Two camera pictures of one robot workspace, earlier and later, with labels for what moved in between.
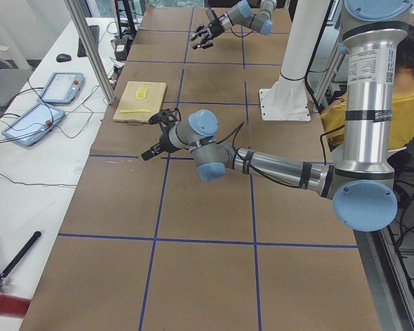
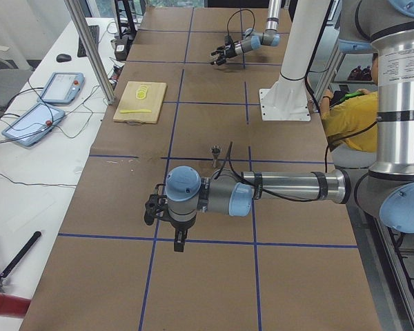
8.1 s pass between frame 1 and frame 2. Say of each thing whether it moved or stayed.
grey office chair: stayed
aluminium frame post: stayed
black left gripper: moved
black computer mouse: stayed
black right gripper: moved
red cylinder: stayed
